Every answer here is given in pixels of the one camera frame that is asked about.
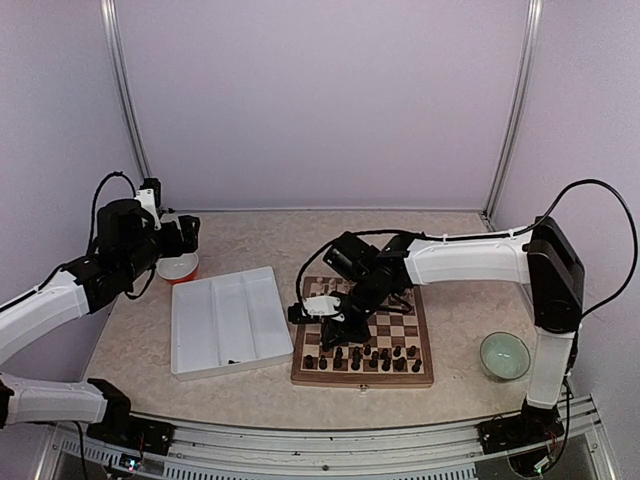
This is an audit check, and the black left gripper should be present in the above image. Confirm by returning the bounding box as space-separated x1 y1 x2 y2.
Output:
120 214 199 283

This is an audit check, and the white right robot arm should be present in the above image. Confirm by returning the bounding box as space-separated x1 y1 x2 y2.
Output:
313 217 584 444

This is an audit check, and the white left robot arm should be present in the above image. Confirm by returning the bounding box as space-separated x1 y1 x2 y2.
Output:
1 198 200 445

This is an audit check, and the black chess piece on board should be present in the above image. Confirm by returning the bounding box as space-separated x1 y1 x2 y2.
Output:
333 357 344 371
350 355 362 371

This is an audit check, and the wooden chess board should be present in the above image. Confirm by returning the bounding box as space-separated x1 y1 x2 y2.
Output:
290 298 434 389

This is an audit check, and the row of white chess pieces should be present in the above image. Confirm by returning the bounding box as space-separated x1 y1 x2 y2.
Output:
312 275 416 304

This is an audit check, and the red white bowl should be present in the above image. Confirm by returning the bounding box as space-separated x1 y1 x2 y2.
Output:
156 253 199 285

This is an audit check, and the white plastic divided tray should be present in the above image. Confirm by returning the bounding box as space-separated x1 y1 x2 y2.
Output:
171 266 294 381

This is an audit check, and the pale green glass bowl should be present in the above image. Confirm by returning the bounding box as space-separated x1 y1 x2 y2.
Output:
479 331 531 382

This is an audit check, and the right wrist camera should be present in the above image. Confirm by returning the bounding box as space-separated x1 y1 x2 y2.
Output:
287 295 345 325

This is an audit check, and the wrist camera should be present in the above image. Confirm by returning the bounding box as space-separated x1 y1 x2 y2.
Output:
135 177 162 230
287 295 345 325

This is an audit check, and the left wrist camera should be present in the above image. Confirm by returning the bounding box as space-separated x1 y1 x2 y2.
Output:
135 177 162 230

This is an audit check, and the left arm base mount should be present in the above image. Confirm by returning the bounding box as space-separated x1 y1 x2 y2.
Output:
86 378 175 456

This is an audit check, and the aluminium front rail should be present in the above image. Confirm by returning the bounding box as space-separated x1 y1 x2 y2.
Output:
44 394 611 480

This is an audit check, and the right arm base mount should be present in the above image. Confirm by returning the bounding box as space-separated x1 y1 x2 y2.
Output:
476 401 565 455

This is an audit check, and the left aluminium corner post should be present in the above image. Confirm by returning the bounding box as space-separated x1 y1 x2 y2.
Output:
100 0 157 180

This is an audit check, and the aluminium corner post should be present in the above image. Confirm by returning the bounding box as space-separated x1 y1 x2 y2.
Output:
100 0 157 180
483 0 544 224

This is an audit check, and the right aluminium corner post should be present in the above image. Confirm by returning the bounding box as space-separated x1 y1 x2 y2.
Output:
483 0 544 224

